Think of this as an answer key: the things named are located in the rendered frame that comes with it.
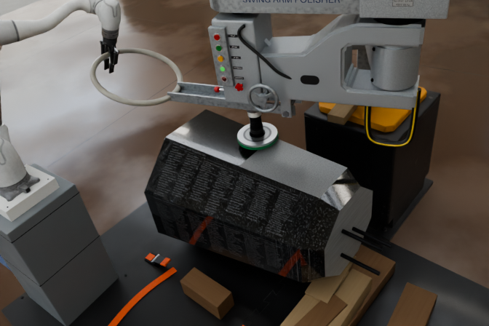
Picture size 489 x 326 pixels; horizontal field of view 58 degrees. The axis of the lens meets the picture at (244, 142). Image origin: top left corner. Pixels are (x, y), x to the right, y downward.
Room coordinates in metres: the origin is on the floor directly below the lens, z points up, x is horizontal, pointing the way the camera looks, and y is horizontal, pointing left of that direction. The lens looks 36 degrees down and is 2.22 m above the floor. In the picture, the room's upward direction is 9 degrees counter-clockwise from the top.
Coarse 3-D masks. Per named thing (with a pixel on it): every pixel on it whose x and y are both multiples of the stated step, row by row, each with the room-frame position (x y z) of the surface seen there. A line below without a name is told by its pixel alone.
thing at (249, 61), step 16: (224, 16) 1.87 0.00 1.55; (240, 16) 1.84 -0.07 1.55; (256, 16) 1.81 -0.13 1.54; (240, 32) 1.79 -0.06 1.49; (256, 32) 1.78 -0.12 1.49; (240, 48) 1.80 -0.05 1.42; (256, 48) 1.77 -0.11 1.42; (240, 64) 1.80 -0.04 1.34; (256, 64) 1.77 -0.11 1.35; (240, 80) 1.81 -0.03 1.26; (256, 80) 1.77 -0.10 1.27; (240, 96) 1.81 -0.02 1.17
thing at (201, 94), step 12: (180, 84) 2.14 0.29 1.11; (192, 84) 2.11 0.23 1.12; (204, 84) 2.08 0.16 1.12; (180, 96) 2.02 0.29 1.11; (192, 96) 1.99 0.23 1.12; (204, 96) 1.96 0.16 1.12; (216, 96) 2.02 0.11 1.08; (240, 108) 1.87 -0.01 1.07; (252, 108) 1.84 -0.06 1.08; (276, 108) 1.79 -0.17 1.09
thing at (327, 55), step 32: (320, 32) 1.80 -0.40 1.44; (352, 32) 1.59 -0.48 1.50; (384, 32) 1.54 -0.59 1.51; (416, 32) 1.49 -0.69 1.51; (288, 64) 1.71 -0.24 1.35; (320, 64) 1.65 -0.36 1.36; (352, 64) 1.77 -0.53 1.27; (288, 96) 1.72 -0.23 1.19; (320, 96) 1.65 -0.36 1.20; (352, 96) 1.59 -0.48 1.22; (384, 96) 1.53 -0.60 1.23; (416, 96) 1.52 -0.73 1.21
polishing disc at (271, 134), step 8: (248, 128) 1.97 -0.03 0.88; (264, 128) 1.94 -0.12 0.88; (272, 128) 1.93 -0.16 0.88; (240, 136) 1.90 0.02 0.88; (248, 136) 1.89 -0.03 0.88; (264, 136) 1.87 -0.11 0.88; (272, 136) 1.86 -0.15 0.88; (248, 144) 1.82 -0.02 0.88; (256, 144) 1.81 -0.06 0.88; (264, 144) 1.80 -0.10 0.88
